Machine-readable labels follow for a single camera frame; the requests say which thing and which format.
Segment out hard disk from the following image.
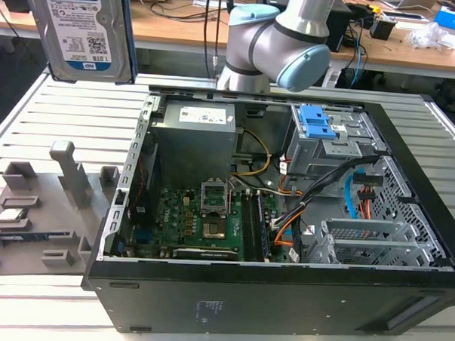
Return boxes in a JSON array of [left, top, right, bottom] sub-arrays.
[[17, 0, 140, 87]]

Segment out blue disk bay latch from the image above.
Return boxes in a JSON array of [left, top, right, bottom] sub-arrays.
[[298, 104, 339, 140]]

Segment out grey metal disk bay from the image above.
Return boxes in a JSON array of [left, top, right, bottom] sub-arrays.
[[286, 103, 389, 183]]

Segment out wooden desk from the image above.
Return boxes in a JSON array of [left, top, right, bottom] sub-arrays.
[[0, 0, 455, 81]]

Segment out grey power supply unit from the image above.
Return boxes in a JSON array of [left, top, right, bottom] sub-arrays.
[[147, 100, 238, 179]]

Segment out silver CPU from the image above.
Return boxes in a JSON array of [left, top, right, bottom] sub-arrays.
[[0, 207, 30, 226]]

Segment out grey parts rack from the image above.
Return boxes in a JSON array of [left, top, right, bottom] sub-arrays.
[[0, 137, 124, 284]]

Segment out RAM stick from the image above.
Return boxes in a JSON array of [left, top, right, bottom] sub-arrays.
[[0, 228, 69, 244]]

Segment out green motherboard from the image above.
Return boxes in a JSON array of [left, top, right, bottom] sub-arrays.
[[127, 183, 287, 264]]

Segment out CPU socket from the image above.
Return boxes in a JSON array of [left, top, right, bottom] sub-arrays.
[[198, 180, 231, 220]]

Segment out black desktop computer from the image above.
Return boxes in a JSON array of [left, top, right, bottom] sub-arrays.
[[322, 0, 354, 54]]

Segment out small gold chipset heatsink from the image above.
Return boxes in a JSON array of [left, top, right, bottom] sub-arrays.
[[201, 221, 227, 241]]

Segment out black graphics card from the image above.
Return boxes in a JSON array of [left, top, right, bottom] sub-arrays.
[[171, 245, 244, 262]]

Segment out small black box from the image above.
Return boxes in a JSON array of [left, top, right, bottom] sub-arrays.
[[368, 16, 398, 41]]

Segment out black open PC case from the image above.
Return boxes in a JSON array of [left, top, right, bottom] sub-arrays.
[[78, 80, 455, 341]]

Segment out crumpled clear plastic wrap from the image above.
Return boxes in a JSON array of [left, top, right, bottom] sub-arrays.
[[405, 20, 453, 51]]

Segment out thin black hanging cable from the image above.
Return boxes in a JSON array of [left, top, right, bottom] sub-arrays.
[[200, 0, 223, 78]]

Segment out yellow power wires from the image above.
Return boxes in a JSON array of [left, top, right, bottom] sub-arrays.
[[229, 128, 274, 179]]

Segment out blue hanging cable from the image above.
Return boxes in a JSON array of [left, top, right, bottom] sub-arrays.
[[350, 17, 371, 88]]

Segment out black wire bundle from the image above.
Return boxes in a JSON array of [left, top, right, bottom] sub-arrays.
[[269, 152, 379, 235]]

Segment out orange wire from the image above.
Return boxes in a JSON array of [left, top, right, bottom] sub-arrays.
[[272, 202, 307, 247]]

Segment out blue data wire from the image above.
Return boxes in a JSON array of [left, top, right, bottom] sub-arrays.
[[343, 170, 364, 220]]

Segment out black connector with orange wires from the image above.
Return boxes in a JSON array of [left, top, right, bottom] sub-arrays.
[[352, 171, 385, 220]]

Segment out silver expansion slot bracket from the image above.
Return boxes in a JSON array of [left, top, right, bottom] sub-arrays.
[[321, 218, 419, 244], [306, 237, 426, 269]]

